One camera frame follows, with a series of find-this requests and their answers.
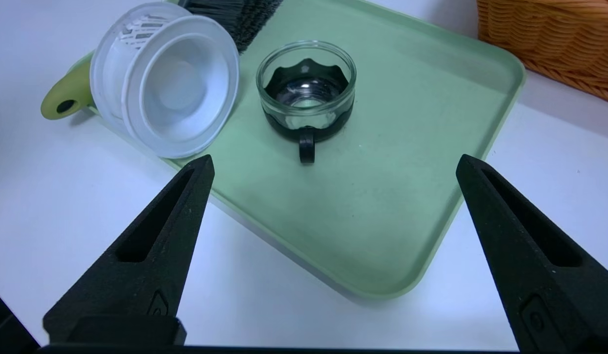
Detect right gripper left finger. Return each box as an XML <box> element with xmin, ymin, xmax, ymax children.
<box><xmin>42</xmin><ymin>154</ymin><xmax>216</xmax><ymax>345</ymax></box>

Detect light green plastic tray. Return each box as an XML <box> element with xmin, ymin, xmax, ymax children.
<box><xmin>68</xmin><ymin>0</ymin><xmax>526</xmax><ymax>300</ymax></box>

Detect glass cup with black holder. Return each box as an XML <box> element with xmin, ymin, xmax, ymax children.
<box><xmin>256</xmin><ymin>40</ymin><xmax>357</xmax><ymax>164</ymax></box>

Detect grey brush with green handle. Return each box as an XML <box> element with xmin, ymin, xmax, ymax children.
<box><xmin>40</xmin><ymin>0</ymin><xmax>285</xmax><ymax>121</ymax></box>

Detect white round plastic container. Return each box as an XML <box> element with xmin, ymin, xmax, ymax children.
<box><xmin>90</xmin><ymin>1</ymin><xmax>241</xmax><ymax>159</ymax></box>

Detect orange wicker basket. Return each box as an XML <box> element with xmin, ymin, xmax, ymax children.
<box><xmin>476</xmin><ymin>0</ymin><xmax>608</xmax><ymax>105</ymax></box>

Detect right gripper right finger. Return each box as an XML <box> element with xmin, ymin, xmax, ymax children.
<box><xmin>455</xmin><ymin>154</ymin><xmax>608</xmax><ymax>354</ymax></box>

